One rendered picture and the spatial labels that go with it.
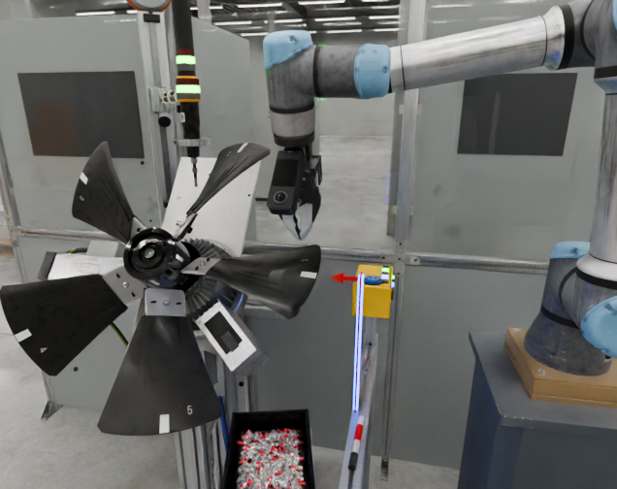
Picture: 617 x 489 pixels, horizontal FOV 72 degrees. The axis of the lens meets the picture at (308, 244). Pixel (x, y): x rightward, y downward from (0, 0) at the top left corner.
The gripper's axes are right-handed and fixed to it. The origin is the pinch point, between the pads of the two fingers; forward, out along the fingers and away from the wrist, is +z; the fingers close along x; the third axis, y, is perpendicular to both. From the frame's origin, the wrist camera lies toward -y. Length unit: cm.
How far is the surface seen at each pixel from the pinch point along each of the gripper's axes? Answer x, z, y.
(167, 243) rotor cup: 29.2, 4.0, -0.6
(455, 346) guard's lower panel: -43, 83, 53
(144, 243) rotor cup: 34.1, 3.8, -1.5
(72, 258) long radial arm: 65, 18, 7
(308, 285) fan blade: -1.9, 9.6, -3.3
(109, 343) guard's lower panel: 111, 101, 45
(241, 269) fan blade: 13.1, 8.9, -1.0
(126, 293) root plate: 40.0, 15.6, -5.3
